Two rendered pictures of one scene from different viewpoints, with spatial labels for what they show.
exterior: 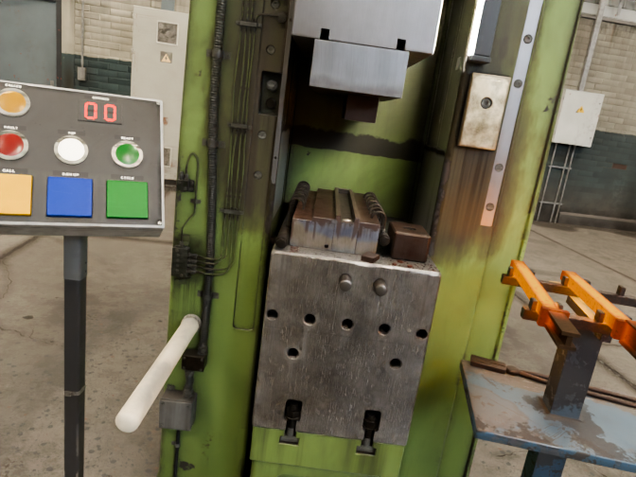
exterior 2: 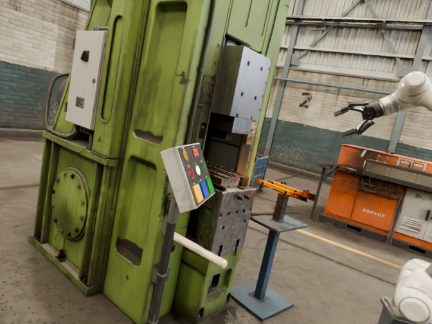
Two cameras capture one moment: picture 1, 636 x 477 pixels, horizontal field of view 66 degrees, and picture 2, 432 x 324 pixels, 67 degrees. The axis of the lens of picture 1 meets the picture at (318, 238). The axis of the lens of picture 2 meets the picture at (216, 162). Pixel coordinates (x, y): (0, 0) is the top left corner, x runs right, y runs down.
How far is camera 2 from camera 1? 1.65 m
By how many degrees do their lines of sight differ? 51
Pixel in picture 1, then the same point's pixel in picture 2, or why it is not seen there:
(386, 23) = (249, 111)
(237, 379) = (178, 251)
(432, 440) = not seen: hidden behind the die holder
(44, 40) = not seen: outside the picture
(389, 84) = (247, 130)
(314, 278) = (232, 198)
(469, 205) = (244, 162)
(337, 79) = (237, 129)
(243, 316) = (183, 222)
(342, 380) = (233, 232)
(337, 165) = not seen: hidden behind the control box
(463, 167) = (243, 151)
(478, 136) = (249, 141)
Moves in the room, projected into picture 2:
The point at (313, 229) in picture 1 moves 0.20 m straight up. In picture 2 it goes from (225, 181) to (232, 150)
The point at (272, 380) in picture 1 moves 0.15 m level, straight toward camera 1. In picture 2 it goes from (216, 240) to (236, 250)
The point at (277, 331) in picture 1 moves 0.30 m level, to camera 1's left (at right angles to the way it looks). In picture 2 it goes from (220, 221) to (187, 229)
